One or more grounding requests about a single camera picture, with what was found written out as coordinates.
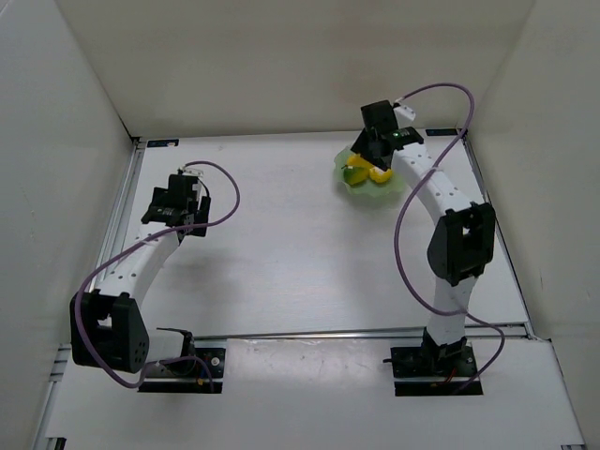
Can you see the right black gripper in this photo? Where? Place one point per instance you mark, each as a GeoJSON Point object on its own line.
{"type": "Point", "coordinates": [375, 156]}

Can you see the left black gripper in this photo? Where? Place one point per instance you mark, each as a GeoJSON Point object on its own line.
{"type": "Point", "coordinates": [201, 216]}

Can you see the yellow fake pear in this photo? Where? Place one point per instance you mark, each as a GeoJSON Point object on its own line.
{"type": "Point", "coordinates": [379, 176]}
{"type": "Point", "coordinates": [356, 162]}

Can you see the green yellow fake fruit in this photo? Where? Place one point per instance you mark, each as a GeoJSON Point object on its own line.
{"type": "Point", "coordinates": [354, 175]}

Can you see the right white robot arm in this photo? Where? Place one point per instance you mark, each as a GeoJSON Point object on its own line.
{"type": "Point", "coordinates": [460, 247]}

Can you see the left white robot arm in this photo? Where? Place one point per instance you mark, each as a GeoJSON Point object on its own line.
{"type": "Point", "coordinates": [111, 313]}

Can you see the green wavy fruit bowl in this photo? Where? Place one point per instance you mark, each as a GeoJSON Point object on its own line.
{"type": "Point", "coordinates": [395, 185]}

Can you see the right blue corner label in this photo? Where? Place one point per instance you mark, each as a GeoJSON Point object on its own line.
{"type": "Point", "coordinates": [441, 132]}

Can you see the blue corner label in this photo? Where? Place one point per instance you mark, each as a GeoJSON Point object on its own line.
{"type": "Point", "coordinates": [162, 143]}
{"type": "Point", "coordinates": [441, 132]}

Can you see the left blue corner label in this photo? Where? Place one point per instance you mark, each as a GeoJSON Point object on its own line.
{"type": "Point", "coordinates": [162, 143]}

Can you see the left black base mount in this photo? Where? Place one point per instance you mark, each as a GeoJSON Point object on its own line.
{"type": "Point", "coordinates": [189, 377]}

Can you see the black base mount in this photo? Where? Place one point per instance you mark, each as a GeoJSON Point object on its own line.
{"type": "Point", "coordinates": [414, 378]}
{"type": "Point", "coordinates": [189, 377]}

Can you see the front aluminium rail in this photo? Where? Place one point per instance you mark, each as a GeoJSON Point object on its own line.
{"type": "Point", "coordinates": [510, 330]}

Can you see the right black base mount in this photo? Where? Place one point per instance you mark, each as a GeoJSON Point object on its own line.
{"type": "Point", "coordinates": [414, 378]}

